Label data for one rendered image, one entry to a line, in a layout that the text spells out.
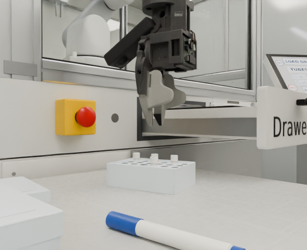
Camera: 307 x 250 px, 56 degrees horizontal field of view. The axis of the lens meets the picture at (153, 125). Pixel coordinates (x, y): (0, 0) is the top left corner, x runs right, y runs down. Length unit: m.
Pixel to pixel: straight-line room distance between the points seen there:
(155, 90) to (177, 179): 0.15
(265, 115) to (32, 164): 0.44
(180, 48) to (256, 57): 0.83
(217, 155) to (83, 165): 0.52
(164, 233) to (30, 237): 0.12
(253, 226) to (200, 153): 0.63
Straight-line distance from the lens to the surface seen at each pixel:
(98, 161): 0.67
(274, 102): 0.56
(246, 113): 0.57
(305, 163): 1.58
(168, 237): 0.26
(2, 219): 0.19
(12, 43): 0.61
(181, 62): 0.47
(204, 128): 0.62
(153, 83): 0.48
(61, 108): 0.59
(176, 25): 0.50
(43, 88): 0.61
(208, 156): 0.97
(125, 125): 0.71
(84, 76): 0.66
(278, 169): 2.47
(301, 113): 0.68
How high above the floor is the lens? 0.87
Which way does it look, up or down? 1 degrees down
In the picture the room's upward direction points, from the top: straight up
